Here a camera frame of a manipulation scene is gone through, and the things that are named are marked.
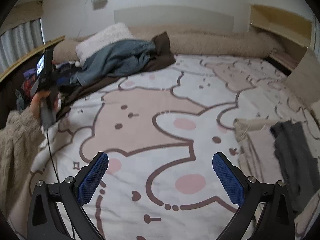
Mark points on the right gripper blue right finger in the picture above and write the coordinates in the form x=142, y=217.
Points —
x=231, y=177

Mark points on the brown blanket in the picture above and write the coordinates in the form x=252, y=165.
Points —
x=70, y=93

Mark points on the blue knit pants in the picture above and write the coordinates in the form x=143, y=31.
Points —
x=121, y=58

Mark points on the dark grey folded garment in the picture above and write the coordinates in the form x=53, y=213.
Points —
x=298, y=167

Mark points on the wooden bedside shelf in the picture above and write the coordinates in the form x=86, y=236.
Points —
x=296, y=33

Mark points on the white fluffy pillow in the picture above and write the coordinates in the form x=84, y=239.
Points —
x=111, y=34

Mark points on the long beige bolster cushion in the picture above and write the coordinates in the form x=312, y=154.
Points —
x=171, y=40

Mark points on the person's left hand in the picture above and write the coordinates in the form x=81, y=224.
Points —
x=36, y=103

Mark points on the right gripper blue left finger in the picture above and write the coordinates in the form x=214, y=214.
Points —
x=89, y=177

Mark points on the grey window curtain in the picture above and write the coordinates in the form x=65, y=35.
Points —
x=19, y=41

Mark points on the colourful clothes pile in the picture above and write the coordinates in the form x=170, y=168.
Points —
x=64, y=71

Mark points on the beige square cushion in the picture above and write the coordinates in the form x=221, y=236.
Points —
x=304, y=80

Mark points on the folded beige garment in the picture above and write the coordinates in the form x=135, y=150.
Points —
x=257, y=156

